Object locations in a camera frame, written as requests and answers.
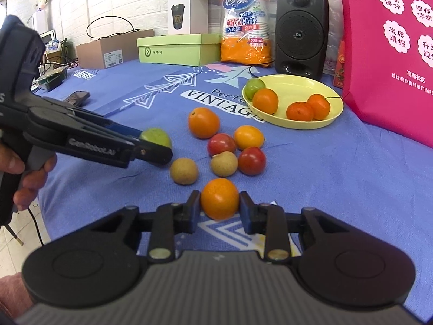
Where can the pink bag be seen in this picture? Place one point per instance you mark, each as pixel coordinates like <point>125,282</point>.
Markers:
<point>389,50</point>

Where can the black speaker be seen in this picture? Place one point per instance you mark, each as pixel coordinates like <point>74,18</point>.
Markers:
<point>301,30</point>

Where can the flat green box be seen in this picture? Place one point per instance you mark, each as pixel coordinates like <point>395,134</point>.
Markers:
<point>179,48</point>

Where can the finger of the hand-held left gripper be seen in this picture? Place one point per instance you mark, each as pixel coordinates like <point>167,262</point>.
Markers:
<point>91,144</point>
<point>118,129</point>

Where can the cardboard box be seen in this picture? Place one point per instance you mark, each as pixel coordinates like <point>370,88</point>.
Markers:
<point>111,49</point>

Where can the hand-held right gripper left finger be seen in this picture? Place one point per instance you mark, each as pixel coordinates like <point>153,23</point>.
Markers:
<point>195,214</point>

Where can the person's left hand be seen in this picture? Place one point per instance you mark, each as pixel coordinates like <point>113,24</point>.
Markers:
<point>37,176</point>

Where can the round orange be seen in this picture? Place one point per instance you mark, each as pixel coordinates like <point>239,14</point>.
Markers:
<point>220,198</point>
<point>265,101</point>

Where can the large orange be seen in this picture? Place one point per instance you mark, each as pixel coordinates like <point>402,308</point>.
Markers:
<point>204,122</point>

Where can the orange tangerine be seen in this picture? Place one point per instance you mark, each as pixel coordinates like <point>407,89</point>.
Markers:
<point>300,111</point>
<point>319,105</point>

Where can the pack of paper cups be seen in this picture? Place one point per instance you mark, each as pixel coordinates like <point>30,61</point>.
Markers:
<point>246,27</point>

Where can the black phone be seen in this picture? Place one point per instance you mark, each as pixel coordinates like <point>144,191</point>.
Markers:
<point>77,97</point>

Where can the red tomato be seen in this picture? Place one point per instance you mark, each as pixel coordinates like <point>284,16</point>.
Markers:
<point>252,161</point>
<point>221,145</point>

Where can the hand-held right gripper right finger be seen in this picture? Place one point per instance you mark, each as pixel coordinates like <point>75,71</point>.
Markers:
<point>245,217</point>

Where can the green fruit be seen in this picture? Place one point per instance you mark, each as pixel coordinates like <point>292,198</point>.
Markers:
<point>159,138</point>
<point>253,87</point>

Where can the red packet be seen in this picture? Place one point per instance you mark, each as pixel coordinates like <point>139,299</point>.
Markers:
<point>339,64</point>

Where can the brown longan fruit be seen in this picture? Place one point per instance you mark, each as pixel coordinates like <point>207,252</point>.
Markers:
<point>224,164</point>
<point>184,171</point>

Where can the blue printed tablecloth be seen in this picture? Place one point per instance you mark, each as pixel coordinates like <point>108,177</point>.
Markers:
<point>321,176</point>

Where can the yellow plate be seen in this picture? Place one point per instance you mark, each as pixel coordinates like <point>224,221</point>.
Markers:
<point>297,88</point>

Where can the white box with cup print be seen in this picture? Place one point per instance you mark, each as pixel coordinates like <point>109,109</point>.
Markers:
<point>187,13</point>

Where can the yellow-orange citrus fruit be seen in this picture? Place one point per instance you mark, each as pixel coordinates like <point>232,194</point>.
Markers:
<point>249,137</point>

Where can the person's leg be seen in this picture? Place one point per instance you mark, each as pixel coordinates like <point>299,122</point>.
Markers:
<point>12,294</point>

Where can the green circuit board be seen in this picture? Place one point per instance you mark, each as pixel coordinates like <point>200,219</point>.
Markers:
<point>50,78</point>

